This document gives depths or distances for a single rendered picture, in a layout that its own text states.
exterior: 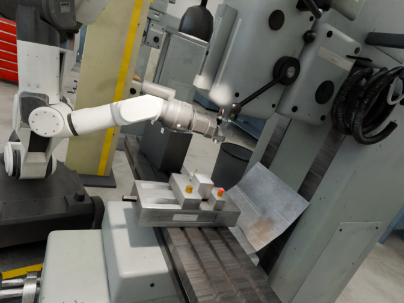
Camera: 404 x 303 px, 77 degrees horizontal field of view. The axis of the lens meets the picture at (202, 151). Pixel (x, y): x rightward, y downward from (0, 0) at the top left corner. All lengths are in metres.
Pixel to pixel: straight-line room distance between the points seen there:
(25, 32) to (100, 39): 1.64
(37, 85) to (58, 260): 0.52
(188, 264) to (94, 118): 0.46
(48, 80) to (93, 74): 1.66
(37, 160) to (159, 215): 0.78
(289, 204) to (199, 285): 0.49
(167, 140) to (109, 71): 1.44
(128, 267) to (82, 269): 0.19
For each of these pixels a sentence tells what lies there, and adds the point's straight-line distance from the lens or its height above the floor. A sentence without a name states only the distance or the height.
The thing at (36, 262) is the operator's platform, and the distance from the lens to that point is 1.40.
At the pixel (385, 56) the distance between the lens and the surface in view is 1.03.
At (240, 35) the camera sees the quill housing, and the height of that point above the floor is 1.49.
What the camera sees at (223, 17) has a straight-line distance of 0.71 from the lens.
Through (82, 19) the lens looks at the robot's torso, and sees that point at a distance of 0.91.
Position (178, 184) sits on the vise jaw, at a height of 1.03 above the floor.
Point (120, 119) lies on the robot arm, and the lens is 0.73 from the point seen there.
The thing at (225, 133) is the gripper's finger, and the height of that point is 1.23.
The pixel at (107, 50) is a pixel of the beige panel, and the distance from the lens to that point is 2.39.
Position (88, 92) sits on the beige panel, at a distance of 2.44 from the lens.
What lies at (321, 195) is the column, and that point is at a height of 1.13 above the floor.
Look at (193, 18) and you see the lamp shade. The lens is 0.57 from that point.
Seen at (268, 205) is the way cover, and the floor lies 0.98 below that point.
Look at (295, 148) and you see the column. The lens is 1.06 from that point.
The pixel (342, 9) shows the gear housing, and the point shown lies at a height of 1.64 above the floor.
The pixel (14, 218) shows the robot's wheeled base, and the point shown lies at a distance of 1.31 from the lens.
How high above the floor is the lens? 1.41
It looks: 19 degrees down
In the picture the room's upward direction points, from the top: 20 degrees clockwise
